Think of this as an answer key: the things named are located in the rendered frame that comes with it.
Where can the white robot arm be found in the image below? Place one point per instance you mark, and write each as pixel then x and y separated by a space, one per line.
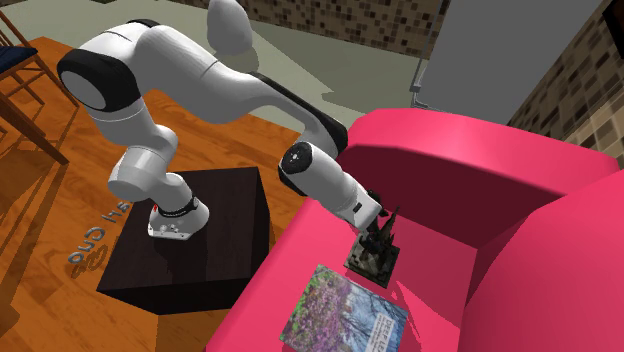
pixel 166 73

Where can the dark castle figure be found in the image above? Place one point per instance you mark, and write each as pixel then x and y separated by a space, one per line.
pixel 378 253

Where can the dark robot stand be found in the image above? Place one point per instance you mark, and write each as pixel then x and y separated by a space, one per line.
pixel 229 244

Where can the pink armchair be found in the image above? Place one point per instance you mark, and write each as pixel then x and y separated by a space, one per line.
pixel 438 166

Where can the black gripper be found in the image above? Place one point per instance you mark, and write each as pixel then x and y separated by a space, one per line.
pixel 379 213

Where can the flower cover book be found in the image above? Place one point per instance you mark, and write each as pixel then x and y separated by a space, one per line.
pixel 336 312

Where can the wooden chair blue seat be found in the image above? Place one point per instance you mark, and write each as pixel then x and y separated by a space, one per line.
pixel 24 97

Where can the grey refrigerator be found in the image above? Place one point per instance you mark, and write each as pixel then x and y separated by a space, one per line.
pixel 487 53

